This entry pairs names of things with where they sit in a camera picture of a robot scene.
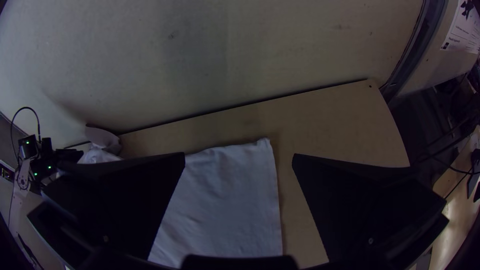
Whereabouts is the black cable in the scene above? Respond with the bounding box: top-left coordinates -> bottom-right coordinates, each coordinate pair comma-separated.
430,155 -> 480,176
9,106 -> 42,166

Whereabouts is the white wall poster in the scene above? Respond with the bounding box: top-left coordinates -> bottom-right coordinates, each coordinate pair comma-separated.
440,0 -> 480,56

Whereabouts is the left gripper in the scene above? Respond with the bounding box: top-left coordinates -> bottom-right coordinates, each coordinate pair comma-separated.
55,148 -> 85,164

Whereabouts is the white t-shirt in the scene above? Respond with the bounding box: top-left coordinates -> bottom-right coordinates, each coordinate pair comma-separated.
76,125 -> 284,269

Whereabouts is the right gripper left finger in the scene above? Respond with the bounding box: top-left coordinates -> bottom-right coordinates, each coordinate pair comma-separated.
28,151 -> 187,269

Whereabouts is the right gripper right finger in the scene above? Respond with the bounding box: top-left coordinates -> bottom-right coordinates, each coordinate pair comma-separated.
291,152 -> 450,270

